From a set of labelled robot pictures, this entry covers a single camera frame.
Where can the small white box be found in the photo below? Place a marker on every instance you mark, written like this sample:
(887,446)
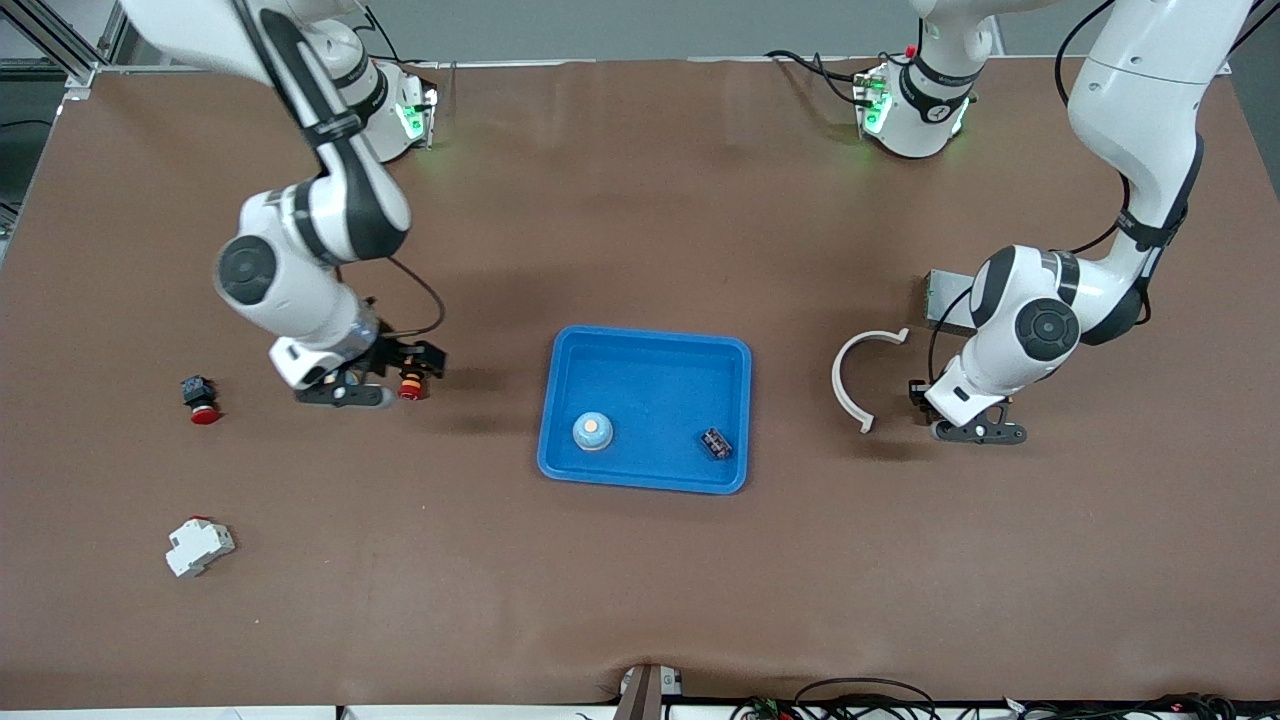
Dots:
(670,682)

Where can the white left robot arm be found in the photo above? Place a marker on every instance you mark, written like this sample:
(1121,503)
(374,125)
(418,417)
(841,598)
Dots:
(1140,100)

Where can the white curved plastic clamp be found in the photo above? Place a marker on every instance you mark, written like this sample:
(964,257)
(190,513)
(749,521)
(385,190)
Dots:
(836,380)

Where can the light blue call bell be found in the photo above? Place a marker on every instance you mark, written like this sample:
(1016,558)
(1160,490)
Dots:
(593,431)

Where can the aluminium frame post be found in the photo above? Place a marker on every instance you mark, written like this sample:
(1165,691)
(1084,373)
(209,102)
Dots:
(82,72)
(1215,62)

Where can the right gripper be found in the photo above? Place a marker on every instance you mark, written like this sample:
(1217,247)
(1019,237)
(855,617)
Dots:
(392,355)

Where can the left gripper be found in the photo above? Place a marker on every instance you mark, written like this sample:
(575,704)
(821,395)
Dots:
(917,391)

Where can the grey metal power supply box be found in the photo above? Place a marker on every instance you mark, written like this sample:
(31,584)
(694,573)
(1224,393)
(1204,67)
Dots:
(945,298)

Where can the blue plastic tray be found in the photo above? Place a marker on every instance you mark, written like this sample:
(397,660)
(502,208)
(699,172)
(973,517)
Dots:
(650,390)

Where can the brown camera stand post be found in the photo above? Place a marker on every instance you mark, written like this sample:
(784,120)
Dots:
(640,695)

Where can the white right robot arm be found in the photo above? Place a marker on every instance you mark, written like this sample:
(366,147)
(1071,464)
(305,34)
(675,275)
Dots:
(300,290)

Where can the dark cylindrical capacitor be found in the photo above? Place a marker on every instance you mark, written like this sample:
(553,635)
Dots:
(716,443)

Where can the white circuit breaker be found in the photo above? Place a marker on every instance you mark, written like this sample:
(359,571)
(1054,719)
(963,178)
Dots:
(198,548)

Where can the red emergency button orange base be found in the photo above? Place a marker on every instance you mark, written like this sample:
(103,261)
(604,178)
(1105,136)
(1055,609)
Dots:
(410,392)

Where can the red mushroom button blue base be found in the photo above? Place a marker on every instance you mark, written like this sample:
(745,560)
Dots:
(198,392)

